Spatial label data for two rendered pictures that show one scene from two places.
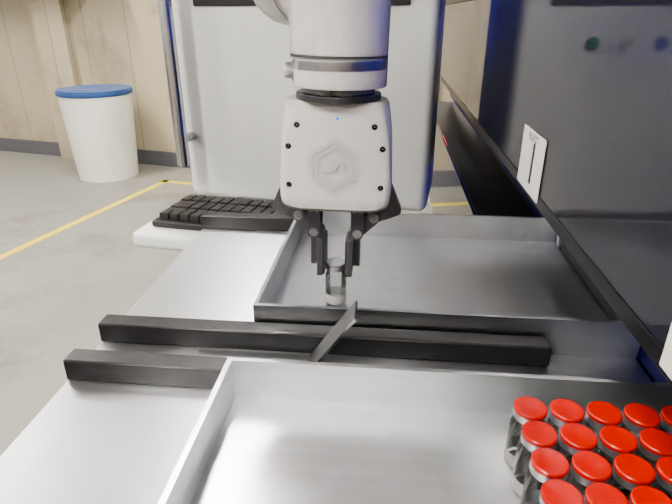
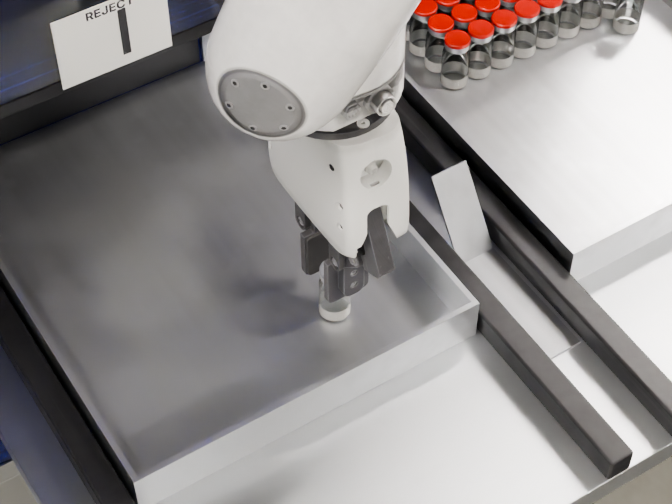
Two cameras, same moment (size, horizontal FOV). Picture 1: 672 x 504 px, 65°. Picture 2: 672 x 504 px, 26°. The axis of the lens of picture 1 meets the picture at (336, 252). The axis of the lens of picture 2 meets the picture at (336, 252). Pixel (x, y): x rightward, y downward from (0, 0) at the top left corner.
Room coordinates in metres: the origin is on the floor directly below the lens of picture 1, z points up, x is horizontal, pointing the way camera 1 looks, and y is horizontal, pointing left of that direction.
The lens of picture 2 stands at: (0.86, 0.49, 1.69)
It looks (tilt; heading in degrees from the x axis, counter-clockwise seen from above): 50 degrees down; 232
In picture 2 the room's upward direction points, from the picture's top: straight up
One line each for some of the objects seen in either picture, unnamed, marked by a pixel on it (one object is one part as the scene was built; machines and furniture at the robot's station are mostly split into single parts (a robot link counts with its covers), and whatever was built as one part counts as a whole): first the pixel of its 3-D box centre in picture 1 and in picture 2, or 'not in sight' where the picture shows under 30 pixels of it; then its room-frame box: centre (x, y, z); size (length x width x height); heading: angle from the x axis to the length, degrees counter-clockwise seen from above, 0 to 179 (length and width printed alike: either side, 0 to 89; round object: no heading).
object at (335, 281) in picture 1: (335, 282); (334, 290); (0.48, 0.00, 0.90); 0.02 x 0.02 x 0.04
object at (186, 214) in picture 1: (269, 216); not in sight; (0.91, 0.12, 0.82); 0.40 x 0.14 x 0.02; 77
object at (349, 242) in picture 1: (362, 241); (313, 221); (0.48, -0.03, 0.95); 0.03 x 0.03 x 0.07; 85
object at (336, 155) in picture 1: (337, 145); (332, 145); (0.48, 0.00, 1.05); 0.10 x 0.07 x 0.11; 84
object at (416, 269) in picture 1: (431, 267); (190, 235); (0.53, -0.11, 0.90); 0.34 x 0.26 x 0.04; 84
